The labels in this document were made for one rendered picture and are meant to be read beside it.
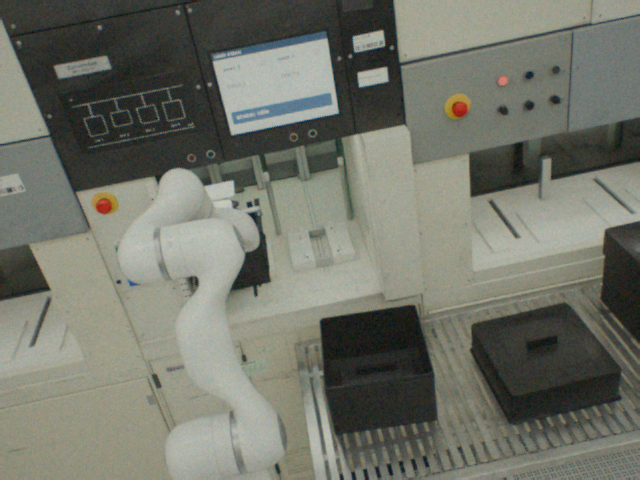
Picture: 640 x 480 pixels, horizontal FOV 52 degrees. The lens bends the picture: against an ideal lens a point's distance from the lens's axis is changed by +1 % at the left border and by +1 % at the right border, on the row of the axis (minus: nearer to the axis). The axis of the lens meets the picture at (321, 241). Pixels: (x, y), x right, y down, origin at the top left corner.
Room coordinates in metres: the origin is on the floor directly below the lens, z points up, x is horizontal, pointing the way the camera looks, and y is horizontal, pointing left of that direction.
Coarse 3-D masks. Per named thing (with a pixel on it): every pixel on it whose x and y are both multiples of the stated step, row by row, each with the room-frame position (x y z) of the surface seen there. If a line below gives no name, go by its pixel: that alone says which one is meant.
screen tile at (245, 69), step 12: (252, 60) 1.57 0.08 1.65; (228, 72) 1.57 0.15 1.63; (240, 72) 1.57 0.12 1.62; (252, 72) 1.57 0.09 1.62; (264, 72) 1.57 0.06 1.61; (264, 84) 1.57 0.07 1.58; (228, 96) 1.57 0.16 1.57; (240, 96) 1.57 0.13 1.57; (252, 96) 1.57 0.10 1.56; (264, 96) 1.57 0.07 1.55; (276, 96) 1.57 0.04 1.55
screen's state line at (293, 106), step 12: (312, 96) 1.57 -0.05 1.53; (324, 96) 1.58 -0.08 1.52; (252, 108) 1.57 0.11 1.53; (264, 108) 1.57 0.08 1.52; (276, 108) 1.57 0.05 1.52; (288, 108) 1.57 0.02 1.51; (300, 108) 1.57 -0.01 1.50; (312, 108) 1.57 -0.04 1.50; (240, 120) 1.57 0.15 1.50; (252, 120) 1.57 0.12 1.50
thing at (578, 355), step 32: (512, 320) 1.35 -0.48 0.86; (544, 320) 1.33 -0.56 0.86; (576, 320) 1.31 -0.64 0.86; (480, 352) 1.29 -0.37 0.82; (512, 352) 1.23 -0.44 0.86; (544, 352) 1.21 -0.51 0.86; (576, 352) 1.19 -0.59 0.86; (512, 384) 1.13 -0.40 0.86; (544, 384) 1.11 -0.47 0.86; (576, 384) 1.10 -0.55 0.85; (608, 384) 1.10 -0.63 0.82; (512, 416) 1.09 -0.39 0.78; (544, 416) 1.09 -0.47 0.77
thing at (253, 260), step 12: (216, 192) 1.66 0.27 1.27; (228, 192) 1.64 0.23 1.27; (252, 204) 1.76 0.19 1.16; (264, 240) 1.70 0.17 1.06; (252, 252) 1.56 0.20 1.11; (264, 252) 1.57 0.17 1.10; (252, 264) 1.56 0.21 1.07; (264, 264) 1.56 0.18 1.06; (240, 276) 1.56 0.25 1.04; (252, 276) 1.56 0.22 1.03; (264, 276) 1.56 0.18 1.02; (240, 288) 1.56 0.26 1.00
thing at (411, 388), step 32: (320, 320) 1.42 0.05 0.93; (352, 320) 1.42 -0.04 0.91; (384, 320) 1.42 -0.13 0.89; (416, 320) 1.40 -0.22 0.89; (352, 352) 1.42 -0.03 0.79; (384, 352) 1.42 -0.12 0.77; (416, 352) 1.40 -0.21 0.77; (352, 384) 1.16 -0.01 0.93; (384, 384) 1.15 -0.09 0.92; (416, 384) 1.14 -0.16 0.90; (352, 416) 1.15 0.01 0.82; (384, 416) 1.15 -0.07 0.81; (416, 416) 1.15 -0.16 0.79
